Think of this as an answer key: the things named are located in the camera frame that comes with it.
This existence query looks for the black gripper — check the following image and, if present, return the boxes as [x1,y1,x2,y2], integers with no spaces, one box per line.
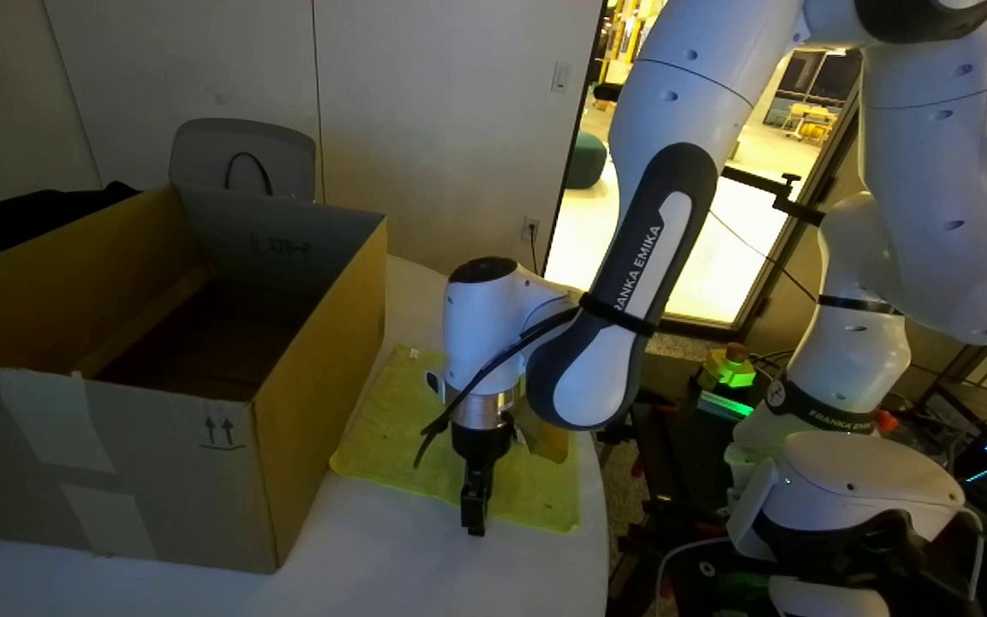
[452,395,513,539]

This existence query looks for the yellow microfiber towel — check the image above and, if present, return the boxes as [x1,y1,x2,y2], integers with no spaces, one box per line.
[328,345,581,532]

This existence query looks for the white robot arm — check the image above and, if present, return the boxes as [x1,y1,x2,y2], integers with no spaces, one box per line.
[432,0,987,527]

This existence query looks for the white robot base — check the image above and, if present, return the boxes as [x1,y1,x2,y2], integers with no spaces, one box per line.
[728,427,987,617]

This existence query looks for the brown cardboard box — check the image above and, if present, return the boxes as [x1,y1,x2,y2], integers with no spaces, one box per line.
[0,189,387,573]

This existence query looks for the green lit electronics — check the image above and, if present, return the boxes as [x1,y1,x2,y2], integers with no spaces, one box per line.
[697,356,759,423]

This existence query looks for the black bag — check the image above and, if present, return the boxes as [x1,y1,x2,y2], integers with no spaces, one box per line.
[0,183,134,249]

